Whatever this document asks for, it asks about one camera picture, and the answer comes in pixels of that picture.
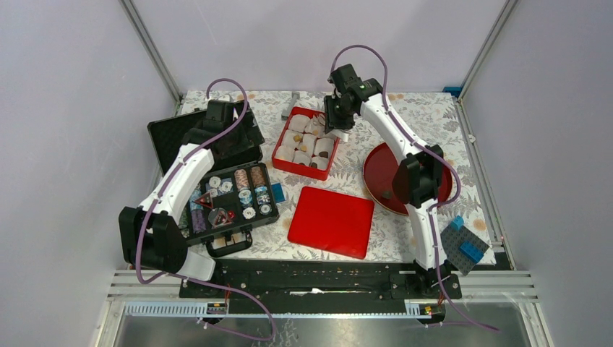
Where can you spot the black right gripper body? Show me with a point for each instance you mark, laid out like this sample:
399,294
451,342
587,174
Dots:
336,115

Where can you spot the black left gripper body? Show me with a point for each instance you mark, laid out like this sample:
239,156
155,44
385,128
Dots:
241,139

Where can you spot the silver tweezers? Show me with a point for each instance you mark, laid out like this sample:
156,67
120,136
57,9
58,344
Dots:
342,135

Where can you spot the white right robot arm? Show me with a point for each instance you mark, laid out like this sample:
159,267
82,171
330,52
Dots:
419,172

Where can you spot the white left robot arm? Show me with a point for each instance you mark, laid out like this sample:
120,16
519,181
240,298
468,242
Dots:
157,241

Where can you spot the dark round chocolate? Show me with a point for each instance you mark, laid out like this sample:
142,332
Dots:
387,195

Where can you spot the white paper cup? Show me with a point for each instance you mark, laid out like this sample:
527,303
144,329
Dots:
324,144

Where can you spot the red tin box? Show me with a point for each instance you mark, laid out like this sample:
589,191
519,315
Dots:
310,124

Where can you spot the dark red round tray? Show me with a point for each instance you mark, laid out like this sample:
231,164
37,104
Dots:
379,170

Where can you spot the black poker chip case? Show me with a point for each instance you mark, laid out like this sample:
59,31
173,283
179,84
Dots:
224,200

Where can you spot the red tin lid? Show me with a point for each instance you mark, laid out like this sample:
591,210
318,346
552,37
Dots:
332,222

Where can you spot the small light blue lego brick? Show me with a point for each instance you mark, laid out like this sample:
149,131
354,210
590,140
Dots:
457,223

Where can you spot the grey lego baseplate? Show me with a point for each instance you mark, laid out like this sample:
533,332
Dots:
451,240

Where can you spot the blue lego brick on baseplate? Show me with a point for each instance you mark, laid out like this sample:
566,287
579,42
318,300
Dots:
471,251

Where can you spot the grey metal bracket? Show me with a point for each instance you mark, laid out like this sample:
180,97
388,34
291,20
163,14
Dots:
292,102

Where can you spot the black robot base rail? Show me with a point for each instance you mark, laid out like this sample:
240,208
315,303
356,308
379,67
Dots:
319,287

